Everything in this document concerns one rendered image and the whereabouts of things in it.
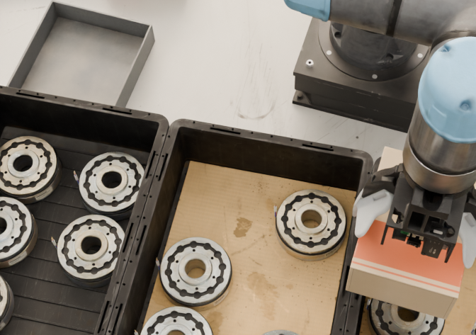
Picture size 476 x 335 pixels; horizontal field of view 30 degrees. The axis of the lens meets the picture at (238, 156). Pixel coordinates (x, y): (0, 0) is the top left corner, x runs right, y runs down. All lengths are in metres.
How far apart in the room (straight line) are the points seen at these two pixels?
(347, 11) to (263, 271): 0.58
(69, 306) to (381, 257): 0.51
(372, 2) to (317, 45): 0.73
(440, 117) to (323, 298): 0.60
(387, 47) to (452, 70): 0.75
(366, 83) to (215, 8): 0.37
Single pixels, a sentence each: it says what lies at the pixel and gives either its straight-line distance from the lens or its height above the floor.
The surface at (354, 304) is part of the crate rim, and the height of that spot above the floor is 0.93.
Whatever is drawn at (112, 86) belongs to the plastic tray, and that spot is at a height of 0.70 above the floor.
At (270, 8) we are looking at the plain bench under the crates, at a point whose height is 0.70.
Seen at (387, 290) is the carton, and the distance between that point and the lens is 1.03.
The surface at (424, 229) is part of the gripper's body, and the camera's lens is 0.89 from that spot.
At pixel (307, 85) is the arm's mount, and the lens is 1.52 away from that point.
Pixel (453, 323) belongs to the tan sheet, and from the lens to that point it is 1.30.
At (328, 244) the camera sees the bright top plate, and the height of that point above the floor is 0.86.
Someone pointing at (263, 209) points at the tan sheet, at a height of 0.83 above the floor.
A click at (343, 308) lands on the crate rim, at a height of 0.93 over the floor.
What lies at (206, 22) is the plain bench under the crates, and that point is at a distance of 1.69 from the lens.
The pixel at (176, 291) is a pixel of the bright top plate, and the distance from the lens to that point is 1.26.
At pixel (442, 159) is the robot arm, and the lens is 0.78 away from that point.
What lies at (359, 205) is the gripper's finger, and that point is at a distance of 1.01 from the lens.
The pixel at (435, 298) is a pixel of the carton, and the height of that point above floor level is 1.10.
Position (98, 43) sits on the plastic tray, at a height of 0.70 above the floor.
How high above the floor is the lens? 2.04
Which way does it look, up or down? 61 degrees down
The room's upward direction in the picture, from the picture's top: 4 degrees counter-clockwise
